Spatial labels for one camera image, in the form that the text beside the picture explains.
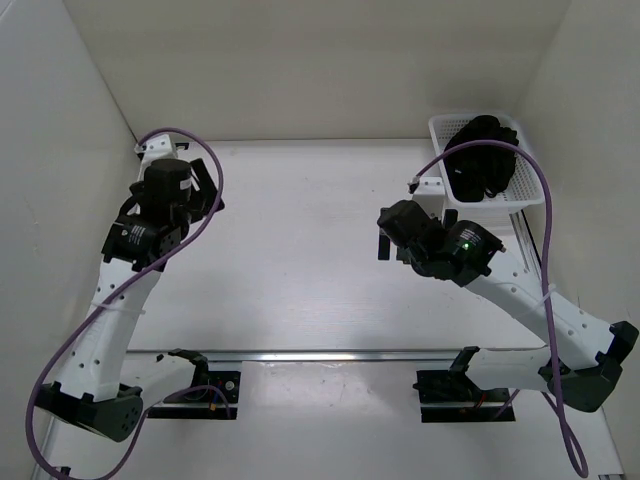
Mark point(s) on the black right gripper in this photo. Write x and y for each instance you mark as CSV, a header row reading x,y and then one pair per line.
x,y
384,246

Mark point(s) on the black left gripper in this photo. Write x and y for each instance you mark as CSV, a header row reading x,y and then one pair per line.
x,y
204,198

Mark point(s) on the black shorts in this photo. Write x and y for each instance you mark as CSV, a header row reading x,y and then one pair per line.
x,y
482,171

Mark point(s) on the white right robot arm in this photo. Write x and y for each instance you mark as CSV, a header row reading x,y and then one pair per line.
x,y
582,355

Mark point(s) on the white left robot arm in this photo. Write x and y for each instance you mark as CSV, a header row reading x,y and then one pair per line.
x,y
153,222

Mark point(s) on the white plastic basket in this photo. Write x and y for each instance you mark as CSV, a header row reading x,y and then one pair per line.
x,y
524,188

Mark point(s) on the aluminium front rail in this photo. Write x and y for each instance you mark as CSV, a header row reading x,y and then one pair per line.
x,y
331,355

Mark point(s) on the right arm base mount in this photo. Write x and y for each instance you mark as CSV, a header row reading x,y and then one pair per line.
x,y
449,396

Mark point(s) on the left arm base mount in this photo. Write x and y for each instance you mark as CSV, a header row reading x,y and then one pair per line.
x,y
210,385

